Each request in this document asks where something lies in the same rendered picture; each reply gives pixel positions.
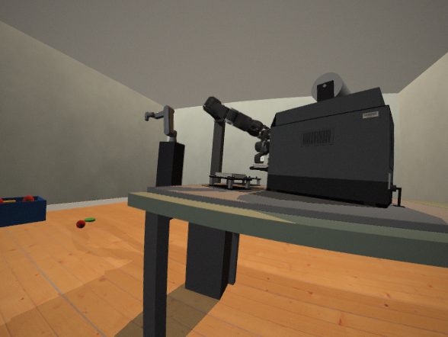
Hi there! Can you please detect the tan perforated base plate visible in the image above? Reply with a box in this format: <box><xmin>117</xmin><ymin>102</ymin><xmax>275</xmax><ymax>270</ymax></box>
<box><xmin>147</xmin><ymin>184</ymin><xmax>448</xmax><ymax>233</ymax></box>

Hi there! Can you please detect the beige cylinder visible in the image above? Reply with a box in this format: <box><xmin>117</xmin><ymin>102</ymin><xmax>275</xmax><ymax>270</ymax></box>
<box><xmin>311</xmin><ymin>72</ymin><xmax>351</xmax><ymax>101</ymax></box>

